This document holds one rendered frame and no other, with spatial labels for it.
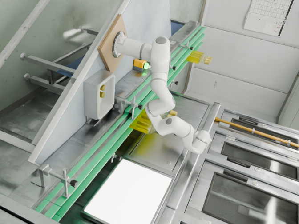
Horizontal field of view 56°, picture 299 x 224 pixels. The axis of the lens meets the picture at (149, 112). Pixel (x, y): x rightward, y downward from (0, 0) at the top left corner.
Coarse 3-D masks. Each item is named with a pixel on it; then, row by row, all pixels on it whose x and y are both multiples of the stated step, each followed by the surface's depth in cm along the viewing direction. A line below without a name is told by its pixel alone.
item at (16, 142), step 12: (48, 0) 179; (120, 0) 169; (36, 12) 173; (24, 24) 169; (108, 24) 162; (12, 48) 164; (0, 60) 160; (84, 60) 153; (72, 84) 147; (60, 96) 144; (48, 120) 139; (0, 132) 139; (12, 144) 136; (24, 144) 135; (36, 144) 134
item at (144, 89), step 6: (198, 30) 291; (204, 30) 293; (192, 36) 273; (198, 36) 275; (186, 42) 259; (192, 42) 260; (180, 48) 245; (174, 54) 233; (180, 54) 234; (174, 60) 223; (150, 78) 195; (144, 84) 187; (138, 90) 180; (144, 90) 181; (150, 90) 182; (132, 96) 173; (138, 96) 174; (144, 96) 175; (138, 102) 169
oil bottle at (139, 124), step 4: (136, 120) 172; (140, 120) 172; (144, 120) 173; (132, 124) 172; (136, 124) 171; (140, 124) 170; (144, 124) 170; (148, 124) 170; (152, 124) 171; (136, 128) 172; (140, 128) 171; (144, 128) 170; (148, 128) 168; (152, 128) 169; (144, 132) 172; (148, 132) 170; (152, 132) 171
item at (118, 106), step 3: (114, 96) 168; (114, 99) 166; (117, 99) 166; (120, 99) 166; (123, 99) 166; (114, 102) 168; (117, 102) 167; (120, 102) 166; (114, 105) 168; (117, 105) 167; (120, 105) 167; (123, 105) 168; (114, 108) 170; (117, 108) 169; (120, 108) 168; (123, 108) 170; (117, 111) 170; (120, 111) 169; (123, 111) 172
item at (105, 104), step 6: (108, 78) 148; (114, 78) 155; (102, 84) 144; (108, 84) 158; (114, 84) 157; (108, 90) 160; (114, 90) 160; (108, 96) 163; (102, 102) 165; (108, 102) 165; (102, 108) 161; (108, 108) 162; (102, 114) 157
